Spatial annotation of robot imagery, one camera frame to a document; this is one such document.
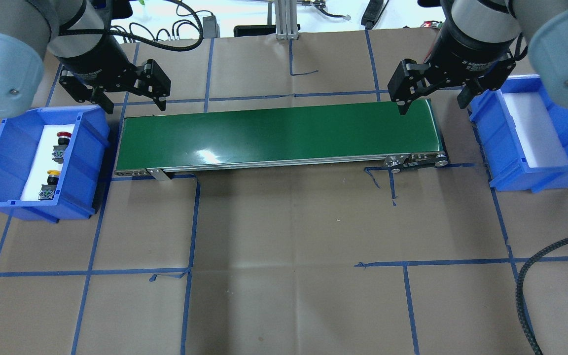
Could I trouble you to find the red push button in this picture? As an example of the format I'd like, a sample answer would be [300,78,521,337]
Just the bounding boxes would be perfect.
[51,131,72,164]

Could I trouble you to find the black braided cable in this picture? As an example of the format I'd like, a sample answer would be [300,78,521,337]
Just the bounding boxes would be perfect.
[516,228,568,355]

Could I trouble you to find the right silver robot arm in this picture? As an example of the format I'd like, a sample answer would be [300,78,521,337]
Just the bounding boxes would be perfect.
[388,0,568,115]

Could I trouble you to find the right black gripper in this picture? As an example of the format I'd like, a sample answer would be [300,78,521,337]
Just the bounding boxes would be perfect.
[388,20,518,115]

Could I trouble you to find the white foam pad bin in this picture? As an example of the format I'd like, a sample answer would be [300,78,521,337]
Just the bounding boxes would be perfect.
[502,92,568,168]
[20,124,74,201]

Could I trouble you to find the right blue plastic bin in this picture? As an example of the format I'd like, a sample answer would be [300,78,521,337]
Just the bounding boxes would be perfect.
[470,74,568,193]

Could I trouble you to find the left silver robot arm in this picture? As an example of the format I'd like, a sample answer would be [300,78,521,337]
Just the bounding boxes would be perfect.
[0,0,171,118]

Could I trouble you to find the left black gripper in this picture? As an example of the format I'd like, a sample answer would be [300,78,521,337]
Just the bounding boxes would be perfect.
[57,34,172,114]

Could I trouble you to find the blue plastic bin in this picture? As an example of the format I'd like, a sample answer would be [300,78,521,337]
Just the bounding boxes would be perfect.
[470,74,568,193]
[0,106,109,223]

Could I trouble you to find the white foam pad left bin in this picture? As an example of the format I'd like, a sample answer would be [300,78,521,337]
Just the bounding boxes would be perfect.
[20,124,74,201]

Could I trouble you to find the white foam pad right bin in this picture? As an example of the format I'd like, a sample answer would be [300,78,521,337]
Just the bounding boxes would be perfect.
[502,92,568,168]

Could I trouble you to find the green conveyor belt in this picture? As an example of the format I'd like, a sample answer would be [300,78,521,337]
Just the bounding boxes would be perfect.
[113,100,450,179]

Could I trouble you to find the yellow push button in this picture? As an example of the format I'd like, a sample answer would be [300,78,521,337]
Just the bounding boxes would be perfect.
[38,169,62,201]

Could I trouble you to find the aluminium frame post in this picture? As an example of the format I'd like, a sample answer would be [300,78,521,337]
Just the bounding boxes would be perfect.
[274,0,298,40]

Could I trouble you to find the left blue plastic bin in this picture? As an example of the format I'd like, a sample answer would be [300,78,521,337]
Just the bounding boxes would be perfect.
[0,106,109,223]

